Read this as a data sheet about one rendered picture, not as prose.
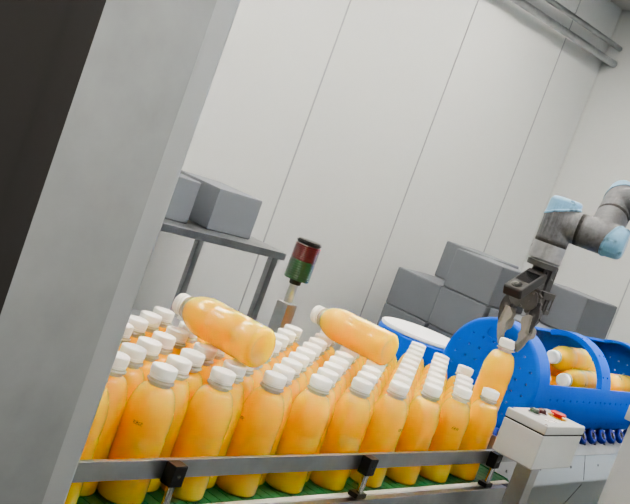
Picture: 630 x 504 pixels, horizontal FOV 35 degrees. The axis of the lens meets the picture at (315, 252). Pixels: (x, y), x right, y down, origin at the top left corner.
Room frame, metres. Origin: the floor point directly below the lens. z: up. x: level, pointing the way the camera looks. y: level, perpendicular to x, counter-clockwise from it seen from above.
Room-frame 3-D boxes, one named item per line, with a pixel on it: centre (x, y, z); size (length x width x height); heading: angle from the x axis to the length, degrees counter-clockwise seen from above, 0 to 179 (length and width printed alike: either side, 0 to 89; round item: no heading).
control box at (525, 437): (2.18, -0.60, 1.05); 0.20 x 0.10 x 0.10; 142
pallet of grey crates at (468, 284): (6.63, -1.26, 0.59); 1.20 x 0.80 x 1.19; 46
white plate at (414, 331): (3.24, -0.42, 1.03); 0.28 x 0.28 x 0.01
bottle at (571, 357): (2.89, -0.79, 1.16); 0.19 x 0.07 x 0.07; 142
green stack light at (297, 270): (2.44, 0.02, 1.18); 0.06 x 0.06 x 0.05
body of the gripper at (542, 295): (2.32, -0.50, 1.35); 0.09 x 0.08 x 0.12; 142
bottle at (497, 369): (2.30, -0.49, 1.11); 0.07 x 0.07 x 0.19
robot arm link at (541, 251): (2.32, -0.50, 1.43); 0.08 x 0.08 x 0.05
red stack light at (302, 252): (2.44, 0.02, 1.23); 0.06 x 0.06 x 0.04
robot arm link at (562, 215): (2.32, -0.50, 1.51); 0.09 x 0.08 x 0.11; 69
